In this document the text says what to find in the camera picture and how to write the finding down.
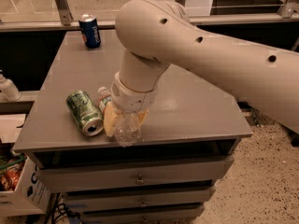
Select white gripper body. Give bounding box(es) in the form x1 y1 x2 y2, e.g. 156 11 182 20
110 73 158 113

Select green soda can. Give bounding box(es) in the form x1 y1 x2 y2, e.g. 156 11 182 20
66 91 104 136

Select white cardboard box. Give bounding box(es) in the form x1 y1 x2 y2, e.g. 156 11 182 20
0 158 51 217

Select grey drawer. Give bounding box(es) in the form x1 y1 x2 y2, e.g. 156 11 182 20
81 204 204 224
36 155 234 192
64 186 216 212

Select metal frame rail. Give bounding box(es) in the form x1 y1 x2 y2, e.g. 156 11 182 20
0 0 299 33

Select top grey drawer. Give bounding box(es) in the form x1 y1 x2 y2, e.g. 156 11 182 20
36 155 234 192

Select black cables under cabinet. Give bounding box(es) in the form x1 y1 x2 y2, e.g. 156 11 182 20
43 192 85 224

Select middle grey drawer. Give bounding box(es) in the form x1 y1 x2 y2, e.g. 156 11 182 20
64 186 216 212

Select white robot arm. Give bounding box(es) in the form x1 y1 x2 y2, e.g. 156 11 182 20
111 0 299 133

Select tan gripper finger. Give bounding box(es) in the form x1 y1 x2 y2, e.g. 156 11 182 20
137 110 149 126
104 104 119 137

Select white plastic bottle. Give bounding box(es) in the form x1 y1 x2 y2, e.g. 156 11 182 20
0 73 21 101

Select grey drawer cabinet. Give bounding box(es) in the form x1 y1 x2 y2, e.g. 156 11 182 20
15 30 250 224

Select blue Pepsi can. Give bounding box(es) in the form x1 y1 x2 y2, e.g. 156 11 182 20
78 14 101 49

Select clear plastic water bottle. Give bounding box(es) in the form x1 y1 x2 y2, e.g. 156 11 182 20
97 87 141 147

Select bottom grey drawer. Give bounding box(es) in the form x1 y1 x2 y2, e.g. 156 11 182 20
81 204 204 224

